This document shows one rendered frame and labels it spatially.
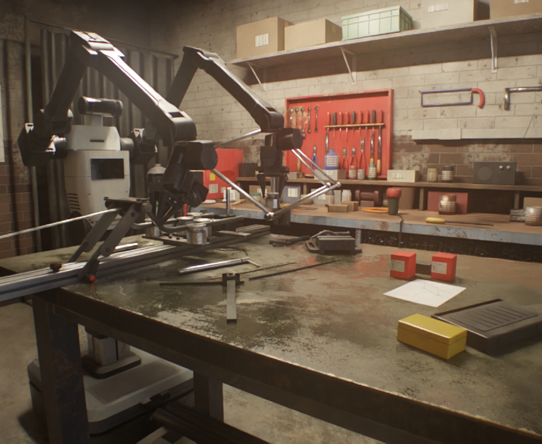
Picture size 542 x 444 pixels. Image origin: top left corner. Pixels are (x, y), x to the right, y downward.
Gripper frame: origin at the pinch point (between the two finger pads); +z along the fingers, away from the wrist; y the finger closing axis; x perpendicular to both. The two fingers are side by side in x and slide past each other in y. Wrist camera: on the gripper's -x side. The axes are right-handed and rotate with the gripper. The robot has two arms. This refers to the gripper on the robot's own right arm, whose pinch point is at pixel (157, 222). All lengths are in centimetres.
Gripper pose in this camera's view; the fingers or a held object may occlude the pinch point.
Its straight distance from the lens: 101.5
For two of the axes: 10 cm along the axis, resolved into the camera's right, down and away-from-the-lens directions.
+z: -2.8, 9.2, -2.9
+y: -8.3, -0.8, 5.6
